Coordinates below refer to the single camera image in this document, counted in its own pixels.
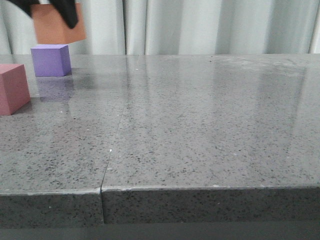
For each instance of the purple foam cube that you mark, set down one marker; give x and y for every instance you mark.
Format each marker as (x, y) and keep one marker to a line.
(51, 60)

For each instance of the pink foam cube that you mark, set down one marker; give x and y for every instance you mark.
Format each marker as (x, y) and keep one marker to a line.
(14, 90)

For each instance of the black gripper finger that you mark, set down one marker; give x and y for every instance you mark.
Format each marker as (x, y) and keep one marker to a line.
(25, 5)
(67, 10)

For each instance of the grey pleated curtain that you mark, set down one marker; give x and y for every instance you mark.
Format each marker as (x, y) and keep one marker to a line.
(199, 27)

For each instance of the orange foam cube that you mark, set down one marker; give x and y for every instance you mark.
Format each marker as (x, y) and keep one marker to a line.
(50, 28)

